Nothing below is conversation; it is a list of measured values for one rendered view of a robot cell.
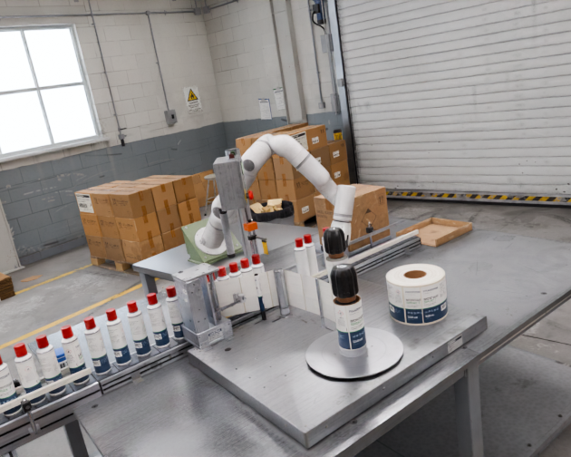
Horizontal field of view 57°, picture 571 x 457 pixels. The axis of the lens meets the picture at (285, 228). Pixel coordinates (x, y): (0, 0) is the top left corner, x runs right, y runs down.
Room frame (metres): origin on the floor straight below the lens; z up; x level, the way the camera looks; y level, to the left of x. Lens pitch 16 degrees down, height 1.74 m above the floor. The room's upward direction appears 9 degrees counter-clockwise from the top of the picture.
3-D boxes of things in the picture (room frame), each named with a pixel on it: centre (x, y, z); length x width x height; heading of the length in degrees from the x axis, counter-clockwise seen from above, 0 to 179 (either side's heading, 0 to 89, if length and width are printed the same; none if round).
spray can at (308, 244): (2.18, -0.09, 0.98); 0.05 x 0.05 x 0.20
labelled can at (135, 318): (1.72, 0.57, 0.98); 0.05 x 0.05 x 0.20
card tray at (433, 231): (2.65, -0.77, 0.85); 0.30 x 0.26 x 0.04; 125
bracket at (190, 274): (1.76, 0.34, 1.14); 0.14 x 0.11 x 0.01; 125
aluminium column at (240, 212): (2.18, 0.16, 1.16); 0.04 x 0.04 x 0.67; 35
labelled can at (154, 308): (1.76, 0.51, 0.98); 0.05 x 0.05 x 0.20
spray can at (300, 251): (2.14, -0.05, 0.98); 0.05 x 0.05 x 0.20
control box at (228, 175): (2.09, 0.18, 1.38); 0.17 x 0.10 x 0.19; 0
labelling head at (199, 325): (1.77, 0.34, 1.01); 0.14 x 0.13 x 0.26; 125
